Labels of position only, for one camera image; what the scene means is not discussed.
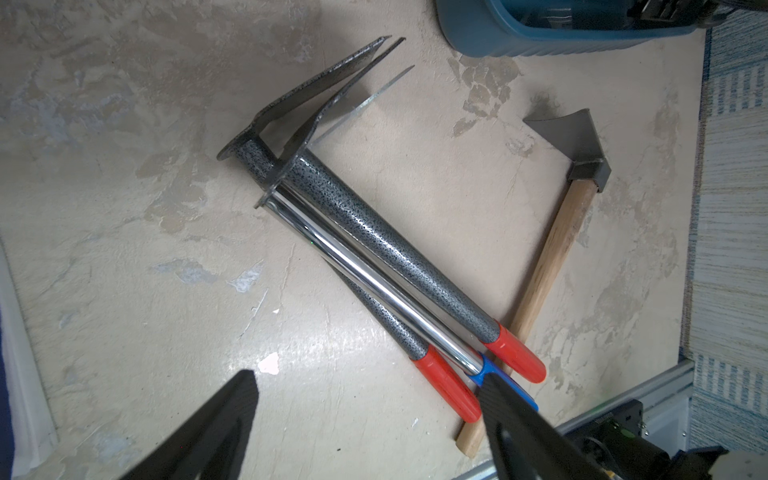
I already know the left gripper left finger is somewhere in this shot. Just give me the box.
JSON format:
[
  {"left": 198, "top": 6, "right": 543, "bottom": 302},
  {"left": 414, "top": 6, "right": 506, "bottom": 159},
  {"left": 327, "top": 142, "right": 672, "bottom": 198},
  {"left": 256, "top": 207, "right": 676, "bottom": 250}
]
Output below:
[{"left": 123, "top": 370, "right": 259, "bottom": 479}]

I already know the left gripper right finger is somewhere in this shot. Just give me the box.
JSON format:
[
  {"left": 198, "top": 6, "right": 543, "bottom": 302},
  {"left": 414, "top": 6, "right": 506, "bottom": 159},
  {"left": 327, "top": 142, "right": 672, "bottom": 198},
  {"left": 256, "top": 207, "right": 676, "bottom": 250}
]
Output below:
[{"left": 479, "top": 374, "right": 606, "bottom": 480}]

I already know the grey hoe red grip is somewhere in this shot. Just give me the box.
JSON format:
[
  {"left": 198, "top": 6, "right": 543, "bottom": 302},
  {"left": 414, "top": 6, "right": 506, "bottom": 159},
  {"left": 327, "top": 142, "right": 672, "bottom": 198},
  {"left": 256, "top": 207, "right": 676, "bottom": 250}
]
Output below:
[
  {"left": 221, "top": 37, "right": 546, "bottom": 384},
  {"left": 217, "top": 37, "right": 501, "bottom": 423}
]

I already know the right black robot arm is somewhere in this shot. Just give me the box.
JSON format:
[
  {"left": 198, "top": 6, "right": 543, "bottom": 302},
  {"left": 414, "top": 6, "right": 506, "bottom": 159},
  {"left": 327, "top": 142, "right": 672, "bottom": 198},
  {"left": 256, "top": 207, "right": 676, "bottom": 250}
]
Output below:
[{"left": 564, "top": 399, "right": 767, "bottom": 479}]

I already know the chrome hoe blue grip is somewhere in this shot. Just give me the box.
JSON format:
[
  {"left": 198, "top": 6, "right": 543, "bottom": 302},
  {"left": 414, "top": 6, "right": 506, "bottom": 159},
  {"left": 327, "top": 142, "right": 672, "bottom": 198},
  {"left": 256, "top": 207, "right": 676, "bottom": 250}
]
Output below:
[{"left": 263, "top": 68, "right": 536, "bottom": 421}]

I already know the teal plastic storage box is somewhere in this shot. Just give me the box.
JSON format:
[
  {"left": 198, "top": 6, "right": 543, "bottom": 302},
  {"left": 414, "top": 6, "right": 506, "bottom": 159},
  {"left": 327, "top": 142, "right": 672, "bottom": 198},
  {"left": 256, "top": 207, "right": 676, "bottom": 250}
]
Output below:
[{"left": 436, "top": 0, "right": 711, "bottom": 58}]

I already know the wooden handle dark hoe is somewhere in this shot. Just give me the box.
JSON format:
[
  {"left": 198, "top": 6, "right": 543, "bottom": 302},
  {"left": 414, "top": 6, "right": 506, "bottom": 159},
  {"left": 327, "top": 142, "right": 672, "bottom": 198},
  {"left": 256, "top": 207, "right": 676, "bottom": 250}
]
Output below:
[{"left": 454, "top": 107, "right": 613, "bottom": 460}]

